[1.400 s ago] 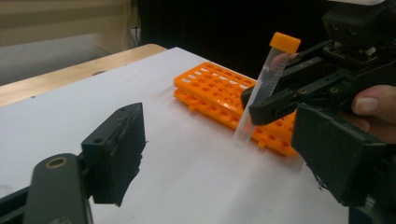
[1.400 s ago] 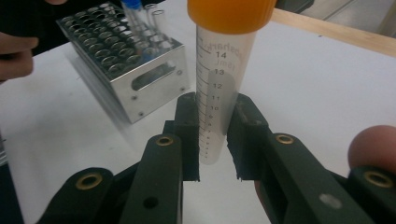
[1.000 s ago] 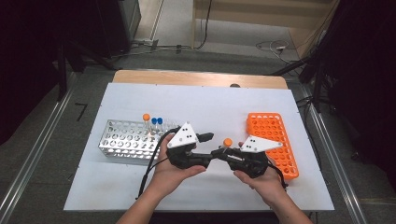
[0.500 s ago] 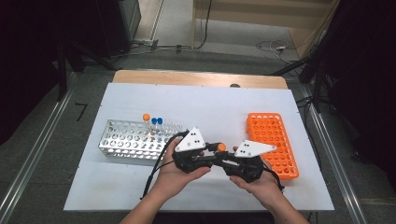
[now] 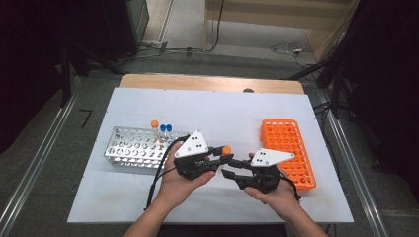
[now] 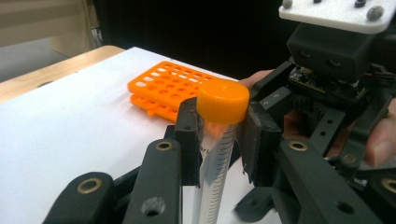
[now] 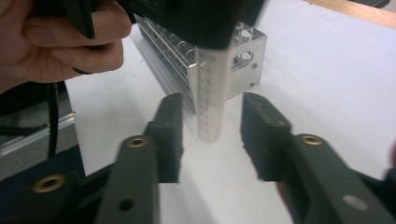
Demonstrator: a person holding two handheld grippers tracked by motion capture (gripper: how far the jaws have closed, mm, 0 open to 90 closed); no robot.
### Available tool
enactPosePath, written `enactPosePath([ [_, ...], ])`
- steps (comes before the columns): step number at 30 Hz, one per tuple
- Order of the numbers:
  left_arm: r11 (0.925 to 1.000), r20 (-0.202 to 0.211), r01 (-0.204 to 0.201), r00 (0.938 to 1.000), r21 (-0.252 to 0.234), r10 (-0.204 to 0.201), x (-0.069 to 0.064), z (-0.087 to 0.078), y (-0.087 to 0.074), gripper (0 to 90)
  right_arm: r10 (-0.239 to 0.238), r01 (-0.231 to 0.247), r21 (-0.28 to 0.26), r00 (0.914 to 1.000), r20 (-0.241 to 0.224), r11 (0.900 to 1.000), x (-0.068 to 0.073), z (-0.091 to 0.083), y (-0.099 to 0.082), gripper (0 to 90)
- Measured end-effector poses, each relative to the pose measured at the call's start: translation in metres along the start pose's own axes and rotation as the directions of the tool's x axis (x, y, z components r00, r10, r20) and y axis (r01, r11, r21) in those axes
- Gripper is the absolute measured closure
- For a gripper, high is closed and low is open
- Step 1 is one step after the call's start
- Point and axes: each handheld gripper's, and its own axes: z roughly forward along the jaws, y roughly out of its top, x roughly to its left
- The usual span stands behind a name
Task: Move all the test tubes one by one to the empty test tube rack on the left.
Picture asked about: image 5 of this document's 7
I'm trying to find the metal test tube rack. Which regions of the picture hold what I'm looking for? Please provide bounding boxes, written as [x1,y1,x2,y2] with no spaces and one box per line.
[104,125,194,174]

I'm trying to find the wooden table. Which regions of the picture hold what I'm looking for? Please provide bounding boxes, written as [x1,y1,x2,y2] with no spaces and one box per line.
[119,73,305,96]

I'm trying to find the dark curtain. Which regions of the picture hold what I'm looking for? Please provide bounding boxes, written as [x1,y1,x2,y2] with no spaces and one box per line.
[329,0,419,198]
[0,0,110,156]

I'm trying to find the person's left hand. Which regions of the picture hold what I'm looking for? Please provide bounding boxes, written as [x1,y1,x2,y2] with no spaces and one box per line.
[157,143,216,211]

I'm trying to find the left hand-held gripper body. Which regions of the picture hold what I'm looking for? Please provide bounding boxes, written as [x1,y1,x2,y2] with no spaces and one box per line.
[173,129,220,182]

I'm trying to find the person's right hand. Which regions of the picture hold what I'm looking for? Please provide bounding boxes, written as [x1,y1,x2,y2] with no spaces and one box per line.
[244,151,299,218]

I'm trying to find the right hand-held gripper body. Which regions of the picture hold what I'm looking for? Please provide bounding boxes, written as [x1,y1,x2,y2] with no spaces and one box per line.
[235,147,296,195]

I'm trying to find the light wooden shelf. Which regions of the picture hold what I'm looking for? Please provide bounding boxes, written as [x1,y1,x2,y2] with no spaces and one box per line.
[202,0,360,63]

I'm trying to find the aluminium floor rail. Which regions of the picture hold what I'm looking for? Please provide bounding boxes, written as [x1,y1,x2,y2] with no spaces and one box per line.
[315,88,389,237]
[0,77,82,237]

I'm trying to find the black metal stand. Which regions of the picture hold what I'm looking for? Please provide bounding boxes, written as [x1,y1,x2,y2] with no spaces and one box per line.
[280,48,350,119]
[58,45,126,108]

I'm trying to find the white board sheet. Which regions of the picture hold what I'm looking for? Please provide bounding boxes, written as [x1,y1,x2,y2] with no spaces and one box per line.
[67,87,354,225]

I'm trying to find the grey floor cables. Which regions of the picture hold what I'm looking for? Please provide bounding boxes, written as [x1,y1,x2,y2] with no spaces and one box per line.
[118,45,206,62]

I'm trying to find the black floor cables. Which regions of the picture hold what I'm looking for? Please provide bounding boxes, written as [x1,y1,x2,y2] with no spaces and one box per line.
[312,102,334,159]

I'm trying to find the orange test tube rack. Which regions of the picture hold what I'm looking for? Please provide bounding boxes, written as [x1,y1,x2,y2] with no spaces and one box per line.
[260,118,317,192]

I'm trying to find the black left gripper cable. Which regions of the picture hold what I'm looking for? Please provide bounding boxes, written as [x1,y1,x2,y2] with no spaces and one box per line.
[143,133,192,211]

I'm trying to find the white floor cable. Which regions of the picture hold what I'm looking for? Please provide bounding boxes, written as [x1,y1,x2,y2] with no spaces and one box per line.
[270,41,309,67]

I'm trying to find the dark cabinet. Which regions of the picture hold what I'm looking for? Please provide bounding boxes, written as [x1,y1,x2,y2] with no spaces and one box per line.
[98,0,150,62]

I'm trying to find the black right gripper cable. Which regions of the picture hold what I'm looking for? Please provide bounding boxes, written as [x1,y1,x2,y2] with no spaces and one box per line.
[280,174,302,202]

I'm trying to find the black hanging cable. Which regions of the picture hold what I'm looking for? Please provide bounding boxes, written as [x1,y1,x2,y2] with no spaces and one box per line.
[206,0,225,53]

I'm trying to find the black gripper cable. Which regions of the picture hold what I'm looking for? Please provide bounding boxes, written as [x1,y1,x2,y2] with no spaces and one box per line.
[143,133,192,211]
[280,174,302,202]

